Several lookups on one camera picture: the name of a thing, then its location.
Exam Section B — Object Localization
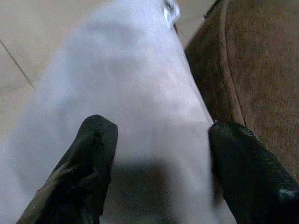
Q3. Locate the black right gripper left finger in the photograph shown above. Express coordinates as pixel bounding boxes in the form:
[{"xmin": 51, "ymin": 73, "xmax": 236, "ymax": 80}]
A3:
[{"xmin": 16, "ymin": 114, "xmax": 118, "ymax": 224}]

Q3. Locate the white pillow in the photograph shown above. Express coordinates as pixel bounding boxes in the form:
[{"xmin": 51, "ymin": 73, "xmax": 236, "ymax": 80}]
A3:
[{"xmin": 0, "ymin": 0, "xmax": 238, "ymax": 224}]

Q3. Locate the brown fabric sofa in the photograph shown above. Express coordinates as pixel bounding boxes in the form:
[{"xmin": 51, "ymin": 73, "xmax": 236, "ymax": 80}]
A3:
[{"xmin": 184, "ymin": 0, "xmax": 299, "ymax": 182}]

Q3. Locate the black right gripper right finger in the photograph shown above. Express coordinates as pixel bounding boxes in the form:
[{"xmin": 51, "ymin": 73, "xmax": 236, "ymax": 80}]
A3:
[{"xmin": 208, "ymin": 122, "xmax": 299, "ymax": 224}]

